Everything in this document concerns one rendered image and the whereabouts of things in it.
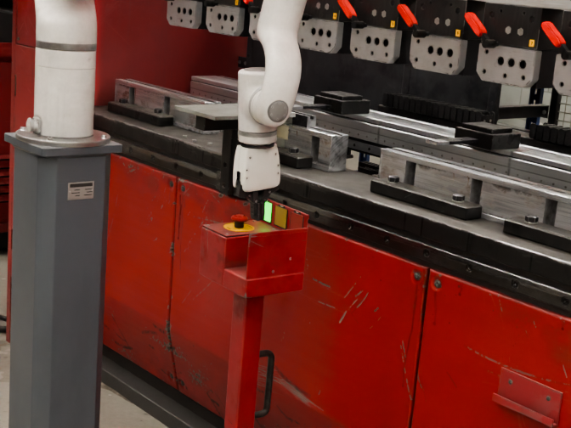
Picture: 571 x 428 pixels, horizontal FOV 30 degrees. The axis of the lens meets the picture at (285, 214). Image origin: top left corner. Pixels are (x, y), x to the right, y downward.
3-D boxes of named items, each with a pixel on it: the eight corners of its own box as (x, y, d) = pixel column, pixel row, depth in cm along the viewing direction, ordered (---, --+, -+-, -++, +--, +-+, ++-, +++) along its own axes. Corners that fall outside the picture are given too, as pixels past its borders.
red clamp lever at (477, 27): (466, 9, 225) (489, 43, 221) (477, 10, 228) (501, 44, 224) (460, 16, 226) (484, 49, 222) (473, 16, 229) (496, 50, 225)
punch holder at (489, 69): (474, 79, 230) (483, 1, 226) (500, 78, 236) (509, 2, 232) (530, 88, 219) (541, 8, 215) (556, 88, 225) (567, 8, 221)
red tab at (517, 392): (491, 400, 218) (495, 368, 217) (498, 398, 220) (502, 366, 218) (551, 427, 207) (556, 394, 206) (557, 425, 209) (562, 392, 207)
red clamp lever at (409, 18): (398, 2, 240) (419, 33, 236) (410, 2, 243) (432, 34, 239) (393, 8, 241) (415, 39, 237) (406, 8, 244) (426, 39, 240)
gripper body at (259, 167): (267, 132, 238) (267, 181, 241) (228, 138, 232) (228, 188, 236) (286, 138, 232) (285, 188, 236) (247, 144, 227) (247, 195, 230)
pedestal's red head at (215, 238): (198, 273, 250) (202, 199, 246) (254, 267, 259) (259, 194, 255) (245, 299, 235) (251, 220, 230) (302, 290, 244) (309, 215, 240)
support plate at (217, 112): (174, 109, 278) (174, 105, 277) (253, 106, 294) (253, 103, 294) (215, 121, 264) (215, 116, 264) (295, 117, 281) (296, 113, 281)
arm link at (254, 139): (264, 123, 238) (263, 137, 239) (230, 127, 233) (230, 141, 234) (285, 130, 231) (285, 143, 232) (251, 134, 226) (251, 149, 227)
